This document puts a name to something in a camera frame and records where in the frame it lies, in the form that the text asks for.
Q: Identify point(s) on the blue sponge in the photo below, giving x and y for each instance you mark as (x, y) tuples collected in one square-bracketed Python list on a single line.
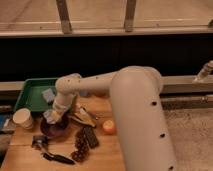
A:
[(48, 95)]

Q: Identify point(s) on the stack of white cups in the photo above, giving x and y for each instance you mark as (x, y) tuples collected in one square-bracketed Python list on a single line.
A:
[(23, 118)]

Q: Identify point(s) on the blue object at left edge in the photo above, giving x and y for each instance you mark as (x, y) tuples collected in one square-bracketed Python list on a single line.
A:
[(4, 120)]

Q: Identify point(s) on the blue cup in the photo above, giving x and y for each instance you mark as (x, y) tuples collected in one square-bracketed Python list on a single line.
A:
[(84, 94)]

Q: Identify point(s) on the dark chocolate bar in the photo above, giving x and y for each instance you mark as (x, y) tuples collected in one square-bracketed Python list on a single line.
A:
[(91, 137)]

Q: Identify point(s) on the green plastic tray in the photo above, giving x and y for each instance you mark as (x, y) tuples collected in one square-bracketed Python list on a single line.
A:
[(31, 94)]

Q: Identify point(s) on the purple bowl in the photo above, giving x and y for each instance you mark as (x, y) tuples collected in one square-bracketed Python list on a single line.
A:
[(54, 130)]

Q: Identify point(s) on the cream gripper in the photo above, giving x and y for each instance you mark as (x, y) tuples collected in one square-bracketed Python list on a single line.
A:
[(55, 117)]

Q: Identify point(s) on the orange apple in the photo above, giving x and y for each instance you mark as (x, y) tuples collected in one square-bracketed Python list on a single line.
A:
[(109, 127)]

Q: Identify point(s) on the banana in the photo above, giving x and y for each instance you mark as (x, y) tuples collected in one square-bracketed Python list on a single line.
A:
[(80, 115)]

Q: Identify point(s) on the bunch of dark grapes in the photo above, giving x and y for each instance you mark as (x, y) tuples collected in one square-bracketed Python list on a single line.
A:
[(82, 149)]

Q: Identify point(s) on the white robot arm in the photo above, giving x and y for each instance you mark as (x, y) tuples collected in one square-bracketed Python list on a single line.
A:
[(134, 95)]

